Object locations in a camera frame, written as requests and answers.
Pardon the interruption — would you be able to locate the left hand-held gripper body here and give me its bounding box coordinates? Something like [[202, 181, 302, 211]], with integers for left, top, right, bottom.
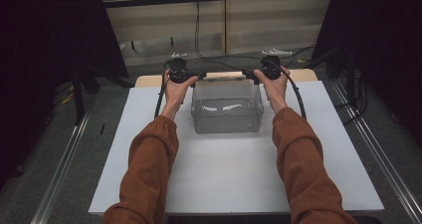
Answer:
[[166, 52, 194, 85]]

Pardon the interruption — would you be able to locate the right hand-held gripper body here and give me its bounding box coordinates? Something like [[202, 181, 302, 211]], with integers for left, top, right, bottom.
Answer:
[[260, 48, 293, 81]]

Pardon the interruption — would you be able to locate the clear grey plastic storage box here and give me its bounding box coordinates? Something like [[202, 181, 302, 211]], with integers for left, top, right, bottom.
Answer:
[[190, 79, 265, 134]]

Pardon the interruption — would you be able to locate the person's left hand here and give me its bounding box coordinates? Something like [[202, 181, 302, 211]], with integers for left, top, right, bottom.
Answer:
[[161, 70, 199, 120]]

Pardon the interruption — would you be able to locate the person's right hand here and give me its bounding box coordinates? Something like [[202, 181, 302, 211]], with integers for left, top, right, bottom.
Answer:
[[253, 66, 292, 115]]

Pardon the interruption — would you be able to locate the wooden table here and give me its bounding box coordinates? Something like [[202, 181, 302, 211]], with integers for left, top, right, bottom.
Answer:
[[134, 68, 318, 89]]

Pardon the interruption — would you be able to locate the white table mat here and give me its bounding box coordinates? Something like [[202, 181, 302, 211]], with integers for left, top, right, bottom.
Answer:
[[88, 81, 385, 216]]

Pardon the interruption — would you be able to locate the black metal stand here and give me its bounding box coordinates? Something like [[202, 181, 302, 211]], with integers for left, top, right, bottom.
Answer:
[[72, 63, 102, 126]]

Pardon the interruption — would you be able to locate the black curtain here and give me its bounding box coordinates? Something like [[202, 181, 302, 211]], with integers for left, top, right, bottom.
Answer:
[[312, 0, 422, 147], [0, 0, 130, 188]]

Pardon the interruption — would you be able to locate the left hand-held gripper black cable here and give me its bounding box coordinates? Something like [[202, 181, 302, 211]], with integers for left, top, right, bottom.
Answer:
[[153, 60, 172, 119]]

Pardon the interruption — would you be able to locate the hand-held gripper black cable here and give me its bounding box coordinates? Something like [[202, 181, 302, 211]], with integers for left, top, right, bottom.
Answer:
[[153, 60, 172, 119], [272, 60, 308, 120]]

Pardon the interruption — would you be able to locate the black hanging floor cable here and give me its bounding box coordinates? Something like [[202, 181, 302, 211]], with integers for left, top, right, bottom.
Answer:
[[193, 1, 317, 71]]

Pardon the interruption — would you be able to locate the right hand-held gripper black cable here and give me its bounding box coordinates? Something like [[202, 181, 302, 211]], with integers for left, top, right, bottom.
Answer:
[[272, 60, 308, 120]]

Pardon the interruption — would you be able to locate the black floor cables bundle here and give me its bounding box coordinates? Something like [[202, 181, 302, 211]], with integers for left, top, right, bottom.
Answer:
[[333, 68, 368, 126]]

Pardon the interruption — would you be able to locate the aluminium floor rail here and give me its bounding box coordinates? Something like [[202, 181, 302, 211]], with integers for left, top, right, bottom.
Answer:
[[330, 80, 422, 224], [30, 110, 93, 224]]

